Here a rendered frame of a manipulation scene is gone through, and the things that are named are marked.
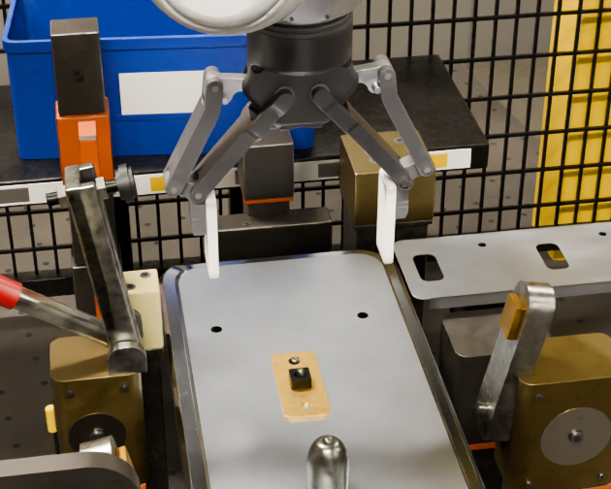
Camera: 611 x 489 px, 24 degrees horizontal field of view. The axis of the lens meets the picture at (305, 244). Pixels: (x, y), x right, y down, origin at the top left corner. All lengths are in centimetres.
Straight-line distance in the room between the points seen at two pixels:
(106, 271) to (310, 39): 24
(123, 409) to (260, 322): 18
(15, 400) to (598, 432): 75
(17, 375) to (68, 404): 58
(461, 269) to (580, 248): 12
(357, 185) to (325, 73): 35
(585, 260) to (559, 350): 21
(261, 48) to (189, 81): 43
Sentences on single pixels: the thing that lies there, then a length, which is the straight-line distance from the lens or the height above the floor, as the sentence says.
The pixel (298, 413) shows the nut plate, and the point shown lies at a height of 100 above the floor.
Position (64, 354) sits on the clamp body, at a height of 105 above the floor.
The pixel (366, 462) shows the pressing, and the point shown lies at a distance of 110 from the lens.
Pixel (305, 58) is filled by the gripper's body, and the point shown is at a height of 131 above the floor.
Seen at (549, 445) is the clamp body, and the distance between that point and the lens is 116.
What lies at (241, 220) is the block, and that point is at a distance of 138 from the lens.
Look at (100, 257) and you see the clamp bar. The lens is 106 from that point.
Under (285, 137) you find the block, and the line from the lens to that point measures 136.
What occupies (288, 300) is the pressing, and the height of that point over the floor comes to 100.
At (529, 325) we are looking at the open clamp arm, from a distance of 109.
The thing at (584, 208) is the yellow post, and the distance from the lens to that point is 187.
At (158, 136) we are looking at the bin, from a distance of 143.
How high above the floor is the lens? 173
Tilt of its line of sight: 33 degrees down
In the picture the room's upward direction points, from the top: straight up
